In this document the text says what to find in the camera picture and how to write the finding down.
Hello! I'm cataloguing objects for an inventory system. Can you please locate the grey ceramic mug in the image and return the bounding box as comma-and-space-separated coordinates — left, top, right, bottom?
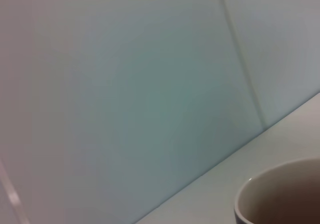
233, 158, 320, 224

